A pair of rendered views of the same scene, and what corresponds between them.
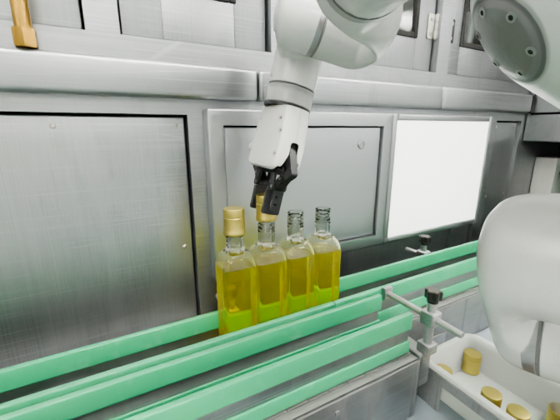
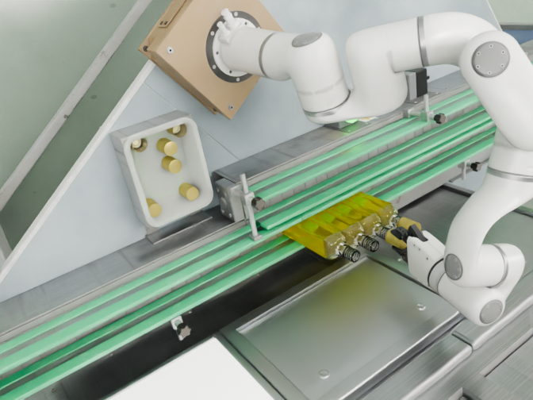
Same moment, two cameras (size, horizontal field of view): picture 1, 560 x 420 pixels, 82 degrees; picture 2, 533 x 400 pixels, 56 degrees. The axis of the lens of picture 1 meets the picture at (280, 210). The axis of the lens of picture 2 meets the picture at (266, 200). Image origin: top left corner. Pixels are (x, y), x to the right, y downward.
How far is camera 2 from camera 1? 112 cm
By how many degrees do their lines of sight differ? 69
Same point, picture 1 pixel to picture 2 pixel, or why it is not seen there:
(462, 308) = (136, 263)
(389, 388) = (256, 169)
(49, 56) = not seen: outside the picture
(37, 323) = (434, 211)
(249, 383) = (360, 151)
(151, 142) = not seen: hidden behind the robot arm
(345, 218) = (285, 322)
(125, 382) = (403, 158)
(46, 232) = not seen: hidden behind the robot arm
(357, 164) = (312, 359)
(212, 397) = (375, 144)
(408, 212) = (197, 370)
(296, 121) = (439, 248)
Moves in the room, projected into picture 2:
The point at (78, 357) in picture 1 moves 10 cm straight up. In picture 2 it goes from (416, 181) to (446, 190)
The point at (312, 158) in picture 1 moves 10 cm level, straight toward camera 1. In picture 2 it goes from (365, 332) to (381, 290)
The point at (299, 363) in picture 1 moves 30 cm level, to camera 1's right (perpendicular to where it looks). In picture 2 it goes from (337, 161) to (238, 142)
